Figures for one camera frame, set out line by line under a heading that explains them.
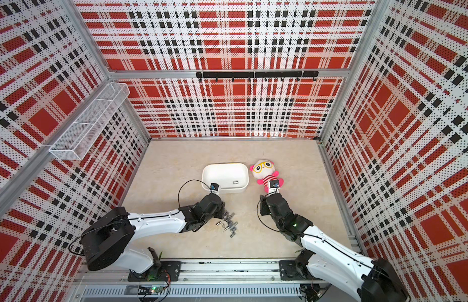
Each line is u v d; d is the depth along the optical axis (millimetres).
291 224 593
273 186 701
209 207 661
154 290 693
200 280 732
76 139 701
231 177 1016
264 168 980
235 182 985
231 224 858
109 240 430
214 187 783
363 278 412
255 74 884
